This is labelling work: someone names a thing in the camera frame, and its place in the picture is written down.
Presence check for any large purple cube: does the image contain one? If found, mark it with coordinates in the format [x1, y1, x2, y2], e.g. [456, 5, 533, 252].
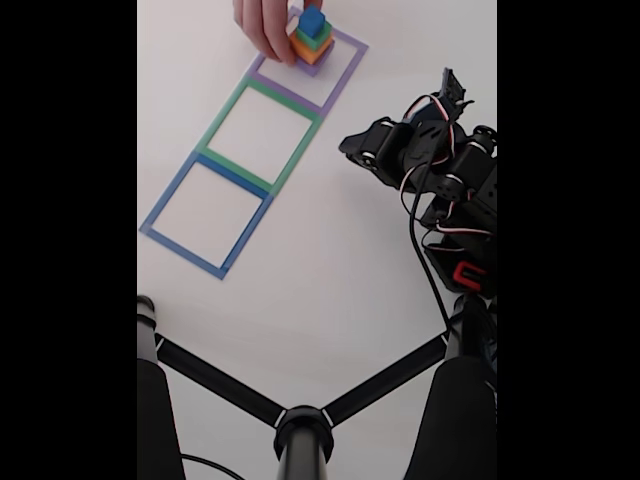
[294, 48, 335, 78]

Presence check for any orange cube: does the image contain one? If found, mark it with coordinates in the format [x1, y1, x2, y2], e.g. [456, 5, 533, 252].
[288, 30, 335, 66]

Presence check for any green cube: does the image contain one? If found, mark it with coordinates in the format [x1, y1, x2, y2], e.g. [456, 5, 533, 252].
[294, 22, 334, 52]

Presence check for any small blue cube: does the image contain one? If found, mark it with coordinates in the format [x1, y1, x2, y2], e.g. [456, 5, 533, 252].
[298, 4, 327, 39]

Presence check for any person's hand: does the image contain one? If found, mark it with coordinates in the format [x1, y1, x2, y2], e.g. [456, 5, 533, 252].
[232, 0, 324, 67]

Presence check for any purple tape square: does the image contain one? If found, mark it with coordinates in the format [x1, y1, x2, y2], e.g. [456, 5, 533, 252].
[248, 4, 370, 119]

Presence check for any red table clamp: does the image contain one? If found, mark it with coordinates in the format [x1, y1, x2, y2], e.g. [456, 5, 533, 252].
[452, 260, 489, 291]

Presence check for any green tape square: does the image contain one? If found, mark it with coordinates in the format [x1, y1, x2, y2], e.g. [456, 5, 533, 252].
[194, 74, 324, 196]

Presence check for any blue tape square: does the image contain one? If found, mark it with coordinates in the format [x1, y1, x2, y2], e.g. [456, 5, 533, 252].
[138, 149, 275, 281]

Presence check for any black tripod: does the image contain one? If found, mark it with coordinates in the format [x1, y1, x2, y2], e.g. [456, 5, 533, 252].
[137, 294, 498, 480]

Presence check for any red white servo wire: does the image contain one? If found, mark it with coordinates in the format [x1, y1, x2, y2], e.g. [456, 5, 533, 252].
[398, 93, 498, 239]

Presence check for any black gripper camera board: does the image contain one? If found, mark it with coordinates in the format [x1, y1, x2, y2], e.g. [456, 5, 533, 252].
[407, 67, 475, 124]

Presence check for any black camera cable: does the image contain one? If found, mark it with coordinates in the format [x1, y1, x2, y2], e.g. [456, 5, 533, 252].
[408, 112, 453, 334]

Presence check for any thin black cable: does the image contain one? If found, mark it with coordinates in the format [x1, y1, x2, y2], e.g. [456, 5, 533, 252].
[179, 453, 246, 480]

